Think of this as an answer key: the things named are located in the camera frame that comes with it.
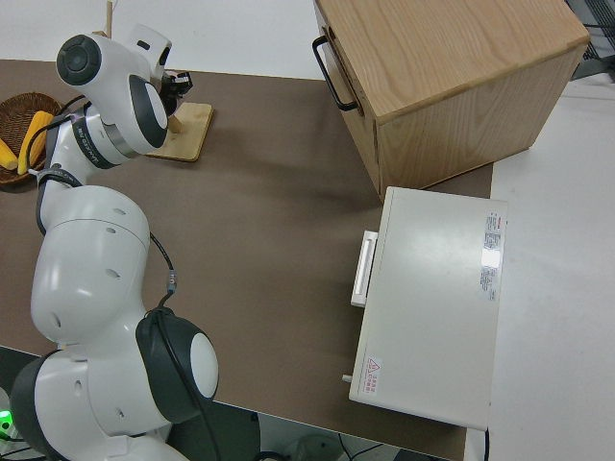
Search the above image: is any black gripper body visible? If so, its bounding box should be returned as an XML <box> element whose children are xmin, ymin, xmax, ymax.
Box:
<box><xmin>160</xmin><ymin>70</ymin><xmax>194</xmax><ymax>105</ymax></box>

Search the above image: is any round wicker basket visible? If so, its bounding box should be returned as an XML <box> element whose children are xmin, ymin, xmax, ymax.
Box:
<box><xmin>0</xmin><ymin>92</ymin><xmax>64</xmax><ymax>186</ymax></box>

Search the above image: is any wooden mug tree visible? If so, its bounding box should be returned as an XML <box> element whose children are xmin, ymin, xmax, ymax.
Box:
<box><xmin>105</xmin><ymin>0</ymin><xmax>215</xmax><ymax>163</ymax></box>

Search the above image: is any black wire mesh rack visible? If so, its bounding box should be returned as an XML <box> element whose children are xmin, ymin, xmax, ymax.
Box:
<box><xmin>571</xmin><ymin>0</ymin><xmax>615</xmax><ymax>85</ymax></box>

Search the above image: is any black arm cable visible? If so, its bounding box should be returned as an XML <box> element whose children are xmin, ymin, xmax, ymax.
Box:
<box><xmin>26</xmin><ymin>93</ymin><xmax>227</xmax><ymax>461</ymax></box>

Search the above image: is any white toaster oven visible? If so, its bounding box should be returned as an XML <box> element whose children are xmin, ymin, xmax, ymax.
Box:
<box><xmin>341</xmin><ymin>185</ymin><xmax>509</xmax><ymax>431</ymax></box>

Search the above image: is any wooden cabinet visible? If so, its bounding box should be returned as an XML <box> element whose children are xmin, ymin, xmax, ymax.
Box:
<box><xmin>311</xmin><ymin>0</ymin><xmax>591</xmax><ymax>193</ymax></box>

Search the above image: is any grey round floor object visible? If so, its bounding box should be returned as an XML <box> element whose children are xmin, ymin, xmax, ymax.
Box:
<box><xmin>283</xmin><ymin>429</ymin><xmax>347</xmax><ymax>461</ymax></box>

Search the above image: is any black cabinet handle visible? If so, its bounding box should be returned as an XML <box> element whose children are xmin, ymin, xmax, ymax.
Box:
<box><xmin>311</xmin><ymin>36</ymin><xmax>360</xmax><ymax>112</ymax></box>

